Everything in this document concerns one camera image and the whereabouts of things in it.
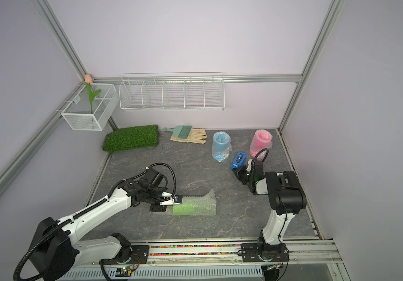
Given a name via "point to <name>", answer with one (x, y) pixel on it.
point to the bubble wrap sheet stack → (209, 194)
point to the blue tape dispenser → (239, 160)
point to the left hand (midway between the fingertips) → (169, 201)
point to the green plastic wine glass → (195, 206)
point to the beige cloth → (196, 135)
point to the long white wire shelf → (172, 91)
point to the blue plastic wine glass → (221, 146)
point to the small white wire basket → (78, 113)
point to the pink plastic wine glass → (262, 139)
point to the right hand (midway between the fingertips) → (231, 166)
